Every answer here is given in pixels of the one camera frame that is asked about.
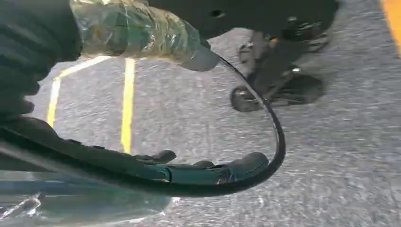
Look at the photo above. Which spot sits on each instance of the orange floor tape strip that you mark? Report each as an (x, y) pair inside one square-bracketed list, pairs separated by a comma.
[(393, 18)]

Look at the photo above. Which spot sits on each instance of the glossy dark robot shell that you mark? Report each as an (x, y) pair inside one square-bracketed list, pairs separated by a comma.
[(78, 203)]

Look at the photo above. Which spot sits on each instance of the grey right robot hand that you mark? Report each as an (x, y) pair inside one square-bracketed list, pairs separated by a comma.
[(141, 34)]

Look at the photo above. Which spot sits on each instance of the yellow floor tape strip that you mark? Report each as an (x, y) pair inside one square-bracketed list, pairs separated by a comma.
[(54, 91), (127, 103)]

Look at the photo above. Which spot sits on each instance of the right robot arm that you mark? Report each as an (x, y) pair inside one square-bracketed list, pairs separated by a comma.
[(28, 47)]

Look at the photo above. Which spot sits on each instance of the black robot leg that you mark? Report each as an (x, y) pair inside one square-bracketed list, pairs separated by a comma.
[(275, 47)]

